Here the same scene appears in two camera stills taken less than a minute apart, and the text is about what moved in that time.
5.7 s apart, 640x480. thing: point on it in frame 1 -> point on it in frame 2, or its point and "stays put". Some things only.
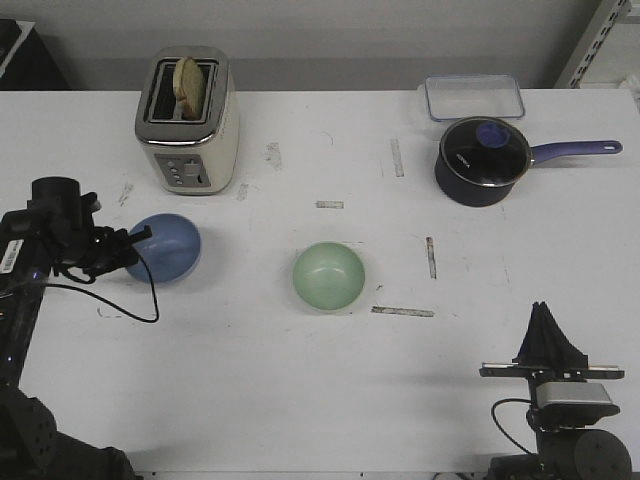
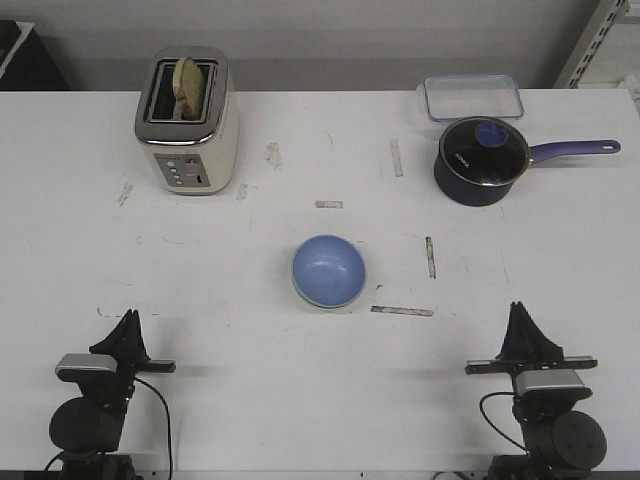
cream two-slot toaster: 192,157 stays put
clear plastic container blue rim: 456,97 stays put
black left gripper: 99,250 -> 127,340
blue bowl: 171,252 -> 328,270
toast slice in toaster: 189,90 stays put
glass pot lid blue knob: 486,151 stays put
